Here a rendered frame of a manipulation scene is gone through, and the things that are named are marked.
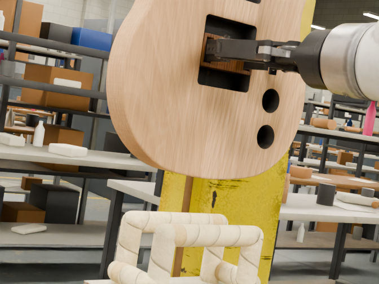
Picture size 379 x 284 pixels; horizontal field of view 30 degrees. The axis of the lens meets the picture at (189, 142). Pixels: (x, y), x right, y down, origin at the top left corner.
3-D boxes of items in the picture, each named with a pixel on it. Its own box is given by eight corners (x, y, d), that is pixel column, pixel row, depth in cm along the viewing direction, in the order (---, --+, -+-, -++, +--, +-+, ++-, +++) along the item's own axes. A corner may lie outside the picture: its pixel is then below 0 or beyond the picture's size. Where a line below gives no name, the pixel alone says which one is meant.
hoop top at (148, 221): (217, 230, 116) (221, 212, 116) (230, 235, 114) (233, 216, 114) (115, 229, 104) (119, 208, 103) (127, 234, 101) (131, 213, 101)
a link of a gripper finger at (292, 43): (299, 72, 91) (294, 71, 90) (223, 64, 97) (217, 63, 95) (303, 43, 91) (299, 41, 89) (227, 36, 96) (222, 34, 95)
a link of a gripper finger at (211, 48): (235, 57, 95) (219, 53, 93) (211, 55, 99) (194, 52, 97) (237, 45, 95) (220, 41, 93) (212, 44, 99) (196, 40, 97)
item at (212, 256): (210, 277, 117) (219, 221, 116) (222, 283, 114) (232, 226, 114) (195, 278, 115) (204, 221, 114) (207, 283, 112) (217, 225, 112)
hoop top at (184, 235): (251, 244, 110) (255, 223, 110) (265, 249, 107) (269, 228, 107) (147, 243, 97) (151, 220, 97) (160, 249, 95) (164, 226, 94)
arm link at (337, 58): (395, 105, 85) (356, 101, 89) (408, 30, 84) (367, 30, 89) (347, 96, 79) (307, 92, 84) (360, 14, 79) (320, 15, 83)
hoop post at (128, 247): (125, 280, 106) (135, 219, 106) (137, 287, 104) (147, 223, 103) (107, 281, 104) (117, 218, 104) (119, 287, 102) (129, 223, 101)
